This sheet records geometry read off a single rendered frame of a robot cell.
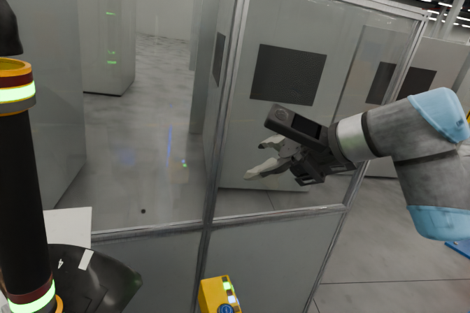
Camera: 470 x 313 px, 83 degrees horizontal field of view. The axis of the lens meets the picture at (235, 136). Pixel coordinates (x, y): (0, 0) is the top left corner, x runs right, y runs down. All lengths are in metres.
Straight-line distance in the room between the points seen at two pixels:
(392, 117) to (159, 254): 1.17
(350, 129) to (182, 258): 1.14
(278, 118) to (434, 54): 4.04
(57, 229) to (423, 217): 0.77
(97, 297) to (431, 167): 0.55
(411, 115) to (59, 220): 0.79
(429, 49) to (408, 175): 3.96
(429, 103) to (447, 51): 4.15
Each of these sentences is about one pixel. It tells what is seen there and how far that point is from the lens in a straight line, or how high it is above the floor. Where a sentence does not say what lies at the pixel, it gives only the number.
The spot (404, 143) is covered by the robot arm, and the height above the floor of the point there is 1.76.
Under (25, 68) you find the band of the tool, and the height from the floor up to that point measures 1.82.
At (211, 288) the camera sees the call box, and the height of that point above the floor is 1.07.
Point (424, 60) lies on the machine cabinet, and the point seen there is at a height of 1.83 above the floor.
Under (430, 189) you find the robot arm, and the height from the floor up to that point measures 1.72.
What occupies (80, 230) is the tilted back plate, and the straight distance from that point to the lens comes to 0.83.
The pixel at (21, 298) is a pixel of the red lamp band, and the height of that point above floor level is 1.63.
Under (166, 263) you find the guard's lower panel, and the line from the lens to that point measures 1.43.
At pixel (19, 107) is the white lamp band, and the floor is 1.80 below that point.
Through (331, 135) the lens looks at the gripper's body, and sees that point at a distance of 0.46.
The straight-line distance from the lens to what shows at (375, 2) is 1.30.
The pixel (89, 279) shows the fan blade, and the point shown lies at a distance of 0.59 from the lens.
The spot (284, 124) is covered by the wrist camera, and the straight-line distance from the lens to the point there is 0.46.
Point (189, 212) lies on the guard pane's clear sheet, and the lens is 1.25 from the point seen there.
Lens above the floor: 1.87
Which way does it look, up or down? 23 degrees down
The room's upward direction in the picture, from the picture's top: 10 degrees clockwise
